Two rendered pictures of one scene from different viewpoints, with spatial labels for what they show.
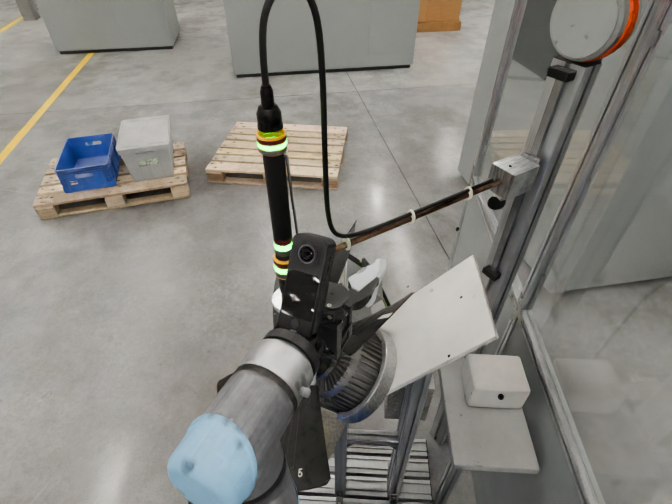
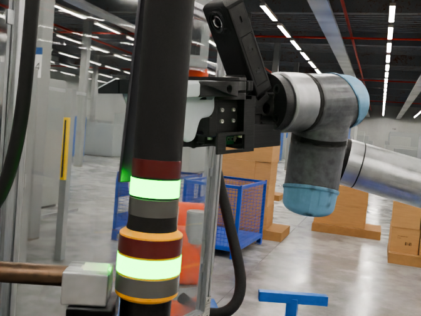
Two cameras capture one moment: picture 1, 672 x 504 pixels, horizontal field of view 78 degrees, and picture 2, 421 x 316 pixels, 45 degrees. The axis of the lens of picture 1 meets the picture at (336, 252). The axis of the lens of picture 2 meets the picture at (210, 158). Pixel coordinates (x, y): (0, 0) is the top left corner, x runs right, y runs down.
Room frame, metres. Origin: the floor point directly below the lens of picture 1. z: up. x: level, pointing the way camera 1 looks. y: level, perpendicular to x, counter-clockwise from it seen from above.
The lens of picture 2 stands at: (0.84, 0.29, 1.65)
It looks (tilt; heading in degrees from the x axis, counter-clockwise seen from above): 3 degrees down; 208
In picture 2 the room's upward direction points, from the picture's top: 5 degrees clockwise
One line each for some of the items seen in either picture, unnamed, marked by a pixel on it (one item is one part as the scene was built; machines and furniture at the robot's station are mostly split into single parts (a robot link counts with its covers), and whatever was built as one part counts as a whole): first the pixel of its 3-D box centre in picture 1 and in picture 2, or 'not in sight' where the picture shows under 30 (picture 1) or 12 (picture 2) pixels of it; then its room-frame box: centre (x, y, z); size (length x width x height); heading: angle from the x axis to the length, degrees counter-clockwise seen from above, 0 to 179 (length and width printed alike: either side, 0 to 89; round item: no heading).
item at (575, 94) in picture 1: (480, 323); not in sight; (0.94, -0.52, 0.90); 0.08 x 0.06 x 1.80; 32
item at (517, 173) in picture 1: (513, 175); not in sight; (0.89, -0.44, 1.54); 0.10 x 0.07 x 0.09; 122
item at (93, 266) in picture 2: not in sight; (96, 278); (0.58, 0.06, 1.54); 0.02 x 0.02 x 0.02; 32
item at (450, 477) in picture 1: (456, 464); not in sight; (0.65, -0.46, 0.42); 0.04 x 0.04 x 0.83; 87
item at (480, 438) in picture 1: (482, 409); not in sight; (0.65, -0.46, 0.85); 0.36 x 0.24 x 0.03; 177
